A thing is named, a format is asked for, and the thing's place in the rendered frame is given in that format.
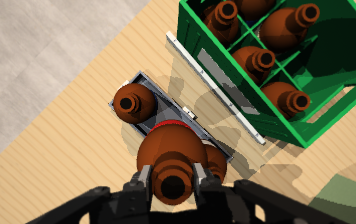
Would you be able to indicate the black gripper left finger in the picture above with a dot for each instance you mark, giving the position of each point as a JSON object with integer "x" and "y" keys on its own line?
{"x": 127, "y": 207}

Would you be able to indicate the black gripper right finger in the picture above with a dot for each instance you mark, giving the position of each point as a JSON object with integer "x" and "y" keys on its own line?
{"x": 215, "y": 202}

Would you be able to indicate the dark grey tray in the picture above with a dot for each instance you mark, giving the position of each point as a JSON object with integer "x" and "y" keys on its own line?
{"x": 168, "y": 109}

